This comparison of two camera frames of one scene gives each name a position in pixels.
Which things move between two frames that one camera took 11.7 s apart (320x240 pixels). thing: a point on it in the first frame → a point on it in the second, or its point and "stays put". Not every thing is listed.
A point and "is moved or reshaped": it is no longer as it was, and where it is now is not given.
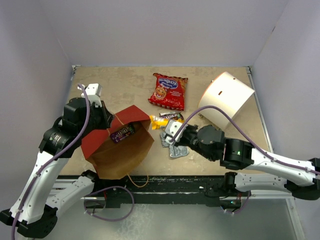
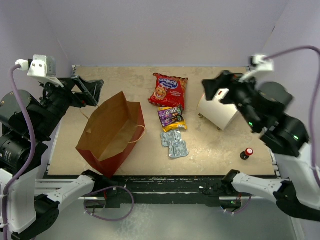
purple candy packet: x=171 y=115 is moved or reshaped
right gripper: x=180 y=142 → x=212 y=85
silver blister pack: x=178 y=151 stays put
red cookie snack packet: x=169 y=91 stays put
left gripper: x=107 y=116 → x=91 y=88
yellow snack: x=160 y=123 is moved or reshaped
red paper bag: x=117 y=151 is moved or reshaped
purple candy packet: x=122 y=133 → x=166 y=118
